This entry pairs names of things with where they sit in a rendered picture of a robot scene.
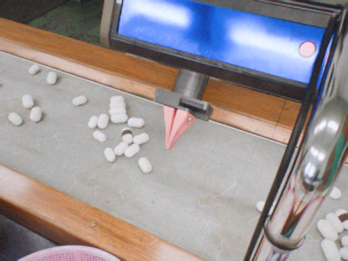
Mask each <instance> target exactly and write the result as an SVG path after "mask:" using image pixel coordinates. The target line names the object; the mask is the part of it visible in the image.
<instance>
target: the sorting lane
mask: <svg viewBox="0 0 348 261"><path fill-rule="evenodd" d="M33 65H37V66H38V67H39V71H38V72H37V73H35V75H31V74H30V73H29V69H30V68H31V67H32V66H33ZM49 72H55V73H56V75H57V78H56V82H55V83H54V84H49V83H48V82H47V77H48V74H49ZM24 95H31V96H32V97H33V107H32V108H34V107H39V108H40V109H41V119H40V120H39V121H36V122H35V121H32V120H31V116H30V114H31V110H32V108H25V107H24V105H23V102H22V98H23V96H24ZM81 96H85V97H86V98H87V101H86V102H85V103H84V104H81V105H78V106H76V105H74V104H73V103H72V101H73V100H74V98H77V97H81ZM116 96H122V97H124V102H126V108H125V109H126V115H127V116H128V120H129V119H130V118H141V119H143V120H144V122H145V124H144V126H143V127H141V128H138V127H130V126H129V125H128V120H127V121H125V122H120V123H114V122H112V121H111V114H109V110H110V109H111V108H110V103H111V102H110V98H112V97H116ZM163 108H164V105H161V104H159V103H155V102H153V101H151V100H147V99H144V98H142V97H138V96H135V95H132V94H129V93H127V92H122V91H120V90H116V89H114V88H111V87H107V86H105V85H102V84H98V83H96V82H91V81H89V80H87V79H83V78H81V77H78V76H74V75H71V74H70V73H65V72H62V71H60V70H56V69H53V68H51V67H47V66H45V65H40V64H37V63H34V62H33V61H29V60H26V59H24V58H20V57H17V56H14V55H11V54H8V53H5V52H1V51H0V163H1V164H3V165H5V166H7V167H9V168H11V169H13V170H16V171H18V172H19V173H23V174H25V175H27V176H29V177H32V178H33V179H35V180H38V181H40V182H41V183H45V184H46V185H49V186H50V187H52V188H55V189H57V190H60V191H61V192H64V193H65V194H68V195H70V196H72V197H75V198H76V199H79V200H81V201H82V202H85V203H87V204H89V205H92V206H93V207H96V208H97V209H100V210H102V211H105V212H107V213H108V214H111V215H113V216H116V217H117V218H119V219H121V220H124V221H126V222H128V223H129V224H132V225H134V226H137V227H138V228H141V229H142V230H144V231H147V232H149V233H150V234H154V235H155V236H157V237H160V238H161V239H164V240H165V241H168V242H170V243H172V244H175V245H176V246H178V247H180V248H182V249H185V250H187V251H188V252H191V253H193V254H194V255H197V256H199V257H200V258H204V259H205V260H208V261H243V259H244V257H245V253H246V251H247V249H248V246H249V244H250V241H251V238H252V237H253V233H254V231H255V228H256V226H257V224H258V220H259V219H260V214H261V213H262V212H261V211H259V210H258V209H257V203H258V202H259V201H264V202H265V201H266V200H267V196H268V194H269V192H270V189H271V186H272V184H273V182H274V180H275V176H276V174H277V170H278V169H279V165H280V163H281V161H282V157H283V155H284V153H285V149H286V147H287V145H286V144H282V143H280V142H277V141H273V140H271V139H266V138H264V137H259V136H257V135H255V134H251V133H249V132H245V131H243V130H240V129H235V128H233V127H229V126H226V125H225V124H220V123H219V122H214V121H212V120H209V121H208V122H206V121H204V120H199V119H198V118H196V120H195V122H194V123H193V124H192V125H191V126H190V127H189V128H188V129H187V130H186V131H185V132H184V133H183V134H182V135H181V136H180V137H179V139H178V140H177V142H176V143H175V145H174V146H173V147H172V149H171V150H167V149H165V139H166V128H165V118H164V110H163ZM10 113H16V114H18V115H19V116H20V117H21V118H22V124H19V125H15V124H13V122H12V121H10V119H9V118H8V116H9V115H10ZM101 114H106V115H107V116H108V123H107V126H106V127H105V128H99V127H98V124H97V126H96V127H95V128H90V127H89V126H88V123H89V121H90V119H91V117H93V116H96V117H98V118H99V117H100V115H101ZM123 128H129V129H130V131H131V132H132V134H133V137H135V136H137V135H140V134H144V133H145V134H148V136H149V139H148V141H147V142H145V143H142V144H139V145H138V146H139V151H138V152H137V153H136V154H134V155H133V156H131V157H127V156H125V154H124V153H123V154H121V155H120V156H118V155H116V159H115V160H114V161H108V160H107V159H106V157H105V154H104V151H105V149H107V148H111V149H113V152H114V149H115V148H116V146H118V144H120V143H121V142H123V140H122V137H121V130H122V129H123ZM95 131H100V132H102V133H103V134H105V136H106V140H105V141H103V142H101V141H99V140H98V139H95V138H94V137H93V133H94V132H95ZM143 157H144V158H147V159H148V161H149V163H150V164H151V166H152V170H151V171H150V172H149V173H144V172H143V171H142V169H141V167H140V166H139V163H138V161H139V159H140V158H143ZM335 188H338V189H339V190H340V191H341V196H340V198H331V197H330V196H329V198H328V200H327V201H326V203H325V204H324V206H323V207H322V208H321V211H320V212H319V213H318V215H317V216H316V218H315V220H314V221H313V223H312V224H311V226H310V228H309V229H308V231H307V232H306V239H305V240H304V237H303V239H302V240H301V242H300V244H298V246H300V245H301V244H302V243H303V244H302V245H301V246H300V247H299V248H298V249H296V250H295V252H294V253H293V255H292V256H291V258H290V259H289V260H288V261H327V259H326V256H325V254H324V252H323V249H322V248H321V242H322V241H323V240H324V239H325V237H324V236H323V235H322V233H321V232H320V231H319V229H318V228H317V223H318V221H320V220H325V219H326V215H327V213H333V214H335V212H336V211H337V210H338V209H344V210H345V211H346V212H348V164H345V165H344V167H343V170H342V172H341V174H340V175H339V179H338V180H337V182H336V185H335ZM303 241H304V242H303Z"/></svg>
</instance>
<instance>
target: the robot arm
mask: <svg viewBox="0 0 348 261"><path fill-rule="evenodd" d="M208 81H209V76H207V75H202V74H199V73H195V72H191V71H188V70H184V69H181V68H179V73H178V74H177V78H176V80H175V85H174V86H173V89H172V92H171V91H169V90H164V89H162V88H156V89H155V93H154V95H155V96H154V99H153V102H155V103H159V104H161V105H164V108H163V110H164V118H165V128H166V139H165V149H167V150H171V149H172V147H173V146H174V145H175V143H176V142H177V140H178V139H179V137H180V136H181V135H182V134H183V133H184V132H185V131H186V130H187V129H188V128H189V127H190V126H191V125H192V124H193V123H194V122H195V120H196V118H198V119H199V120H204V121H206V122H208V121H209V117H210V116H211V115H212V114H213V108H212V107H211V105H210V104H209V103H207V102H204V101H202V97H203V95H204V91H205V89H206V87H207V83H208Z"/></svg>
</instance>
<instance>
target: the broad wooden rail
mask: <svg viewBox="0 0 348 261"><path fill-rule="evenodd" d="M0 51H1V52H5V53H8V54H11V55H14V56H17V57H20V58H24V59H26V60H29V61H33V62H34V63H37V64H40V65H45V66H47V67H51V68H53V69H56V70H60V71H62V72H65V73H70V74H71V75H74V76H78V77H81V78H83V79H87V80H89V81H91V82H96V83H98V84H102V85H105V86H107V87H111V88H114V89H116V90H120V91H122V92H127V93H129V94H132V95H135V96H138V97H142V98H144V99H147V100H151V101H153V99H154V96H155V95H154V93H155V89H156V88H162V89H164V90H169V91H171V92H172V89H173V86H174V85H175V80H176V78H177V74H178V73H179V69H175V68H171V67H168V66H166V65H160V64H158V63H153V62H151V61H148V60H143V59H140V58H137V57H134V56H130V55H127V54H123V53H120V52H115V51H113V50H110V49H106V48H102V47H99V46H94V45H92V44H90V43H84V42H82V41H79V40H76V39H72V38H68V37H65V36H61V35H58V34H55V33H50V32H47V31H44V30H42V29H36V28H35V27H31V26H27V25H24V24H20V23H19V22H13V21H11V20H8V19H2V18H0ZM202 101H204V102H207V103H209V104H210V105H211V107H212V108H213V114H212V115H211V116H210V117H209V120H212V121H214V122H219V123H220V124H225V125H226V126H229V127H233V128H235V129H240V130H242V131H245V132H249V133H251V134H255V135H257V136H259V137H264V138H266V139H271V140H273V141H277V142H280V143H282V144H286V145H287V144H288V141H289V139H290V135H291V134H292V129H293V127H294V125H295V121H296V119H297V116H298V112H299V110H300V107H301V104H300V103H296V102H294V101H289V100H287V99H281V98H279V97H274V96H271V95H269V94H264V93H261V92H256V91H254V90H249V89H246V88H243V87H238V86H235V85H231V84H228V83H226V82H221V81H219V80H213V79H211V78H209V81H208V83H207V87H206V89H205V91H204V95H203V97H202Z"/></svg>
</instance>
